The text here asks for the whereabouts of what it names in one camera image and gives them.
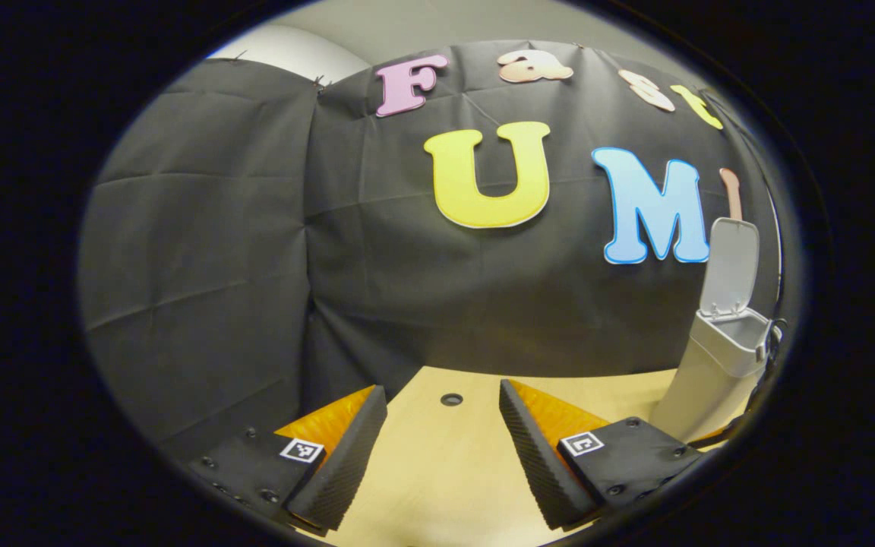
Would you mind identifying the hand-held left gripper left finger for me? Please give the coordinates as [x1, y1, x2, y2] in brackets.
[187, 384, 389, 533]

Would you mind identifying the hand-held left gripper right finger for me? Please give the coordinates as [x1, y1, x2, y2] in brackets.
[498, 378, 704, 531]

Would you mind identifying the white desktop garbage bin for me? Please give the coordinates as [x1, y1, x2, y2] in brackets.
[650, 218, 774, 445]

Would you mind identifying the wooden desktop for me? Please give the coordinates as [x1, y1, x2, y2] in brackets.
[297, 366, 727, 547]

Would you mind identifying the black backdrop cloth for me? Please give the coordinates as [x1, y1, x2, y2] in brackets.
[77, 40, 784, 464]

